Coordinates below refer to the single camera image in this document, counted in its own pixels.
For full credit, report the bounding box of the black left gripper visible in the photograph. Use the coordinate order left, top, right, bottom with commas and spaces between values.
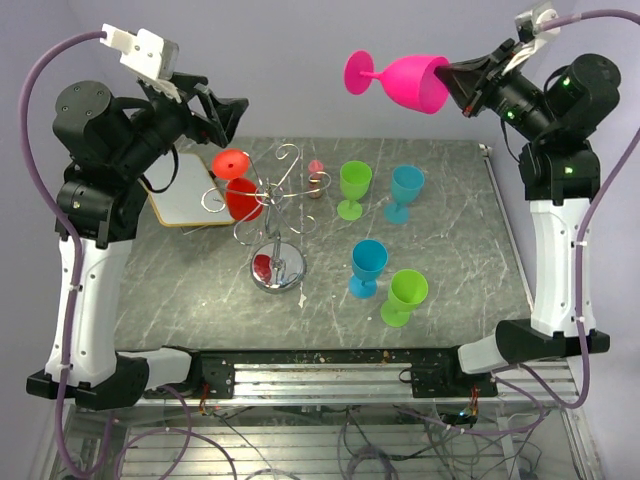
115, 71, 250, 178

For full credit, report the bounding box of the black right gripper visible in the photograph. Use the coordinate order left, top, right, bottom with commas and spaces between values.
435, 39, 557, 142

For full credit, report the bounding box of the magenta wine glass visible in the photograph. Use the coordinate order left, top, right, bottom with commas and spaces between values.
343, 50, 450, 115

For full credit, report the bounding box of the red wine glass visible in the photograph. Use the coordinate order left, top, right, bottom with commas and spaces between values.
212, 148, 263, 222

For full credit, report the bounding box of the blue wine glass front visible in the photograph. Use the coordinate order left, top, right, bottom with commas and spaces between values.
349, 239, 389, 299

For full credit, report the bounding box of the blue wine glass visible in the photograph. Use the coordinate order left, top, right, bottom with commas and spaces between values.
349, 239, 389, 299
384, 165, 425, 225

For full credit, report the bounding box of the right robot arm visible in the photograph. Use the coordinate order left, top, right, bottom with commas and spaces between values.
434, 40, 621, 396

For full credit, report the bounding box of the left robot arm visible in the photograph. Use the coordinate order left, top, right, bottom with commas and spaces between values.
26, 73, 249, 411

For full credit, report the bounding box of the blue wine glass back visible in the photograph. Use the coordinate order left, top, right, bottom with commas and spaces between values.
384, 165, 425, 225

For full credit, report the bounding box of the green wine glass back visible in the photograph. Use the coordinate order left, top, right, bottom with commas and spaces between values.
337, 160, 373, 221

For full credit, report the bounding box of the green wine glass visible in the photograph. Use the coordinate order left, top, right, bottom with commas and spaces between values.
337, 160, 373, 221
380, 269, 429, 328

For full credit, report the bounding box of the chrome wine glass rack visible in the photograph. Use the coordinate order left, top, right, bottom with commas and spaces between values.
212, 143, 331, 294

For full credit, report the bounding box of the green wine glass front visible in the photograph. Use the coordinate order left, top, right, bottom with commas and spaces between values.
380, 269, 429, 328

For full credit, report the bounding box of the yellow-framed whiteboard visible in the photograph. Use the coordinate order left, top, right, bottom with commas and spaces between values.
148, 153, 235, 228

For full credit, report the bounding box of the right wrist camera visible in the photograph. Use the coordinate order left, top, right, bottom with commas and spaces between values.
503, 1, 561, 73

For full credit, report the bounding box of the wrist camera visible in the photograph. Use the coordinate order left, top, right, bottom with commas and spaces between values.
100, 24, 182, 103
503, 1, 561, 73

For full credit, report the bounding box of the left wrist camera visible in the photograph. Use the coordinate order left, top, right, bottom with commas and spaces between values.
100, 24, 182, 103

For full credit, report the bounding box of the aluminium mounting rail frame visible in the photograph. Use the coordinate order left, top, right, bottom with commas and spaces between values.
35, 349, 603, 479

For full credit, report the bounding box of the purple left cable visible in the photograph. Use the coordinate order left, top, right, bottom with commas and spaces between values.
18, 30, 239, 480

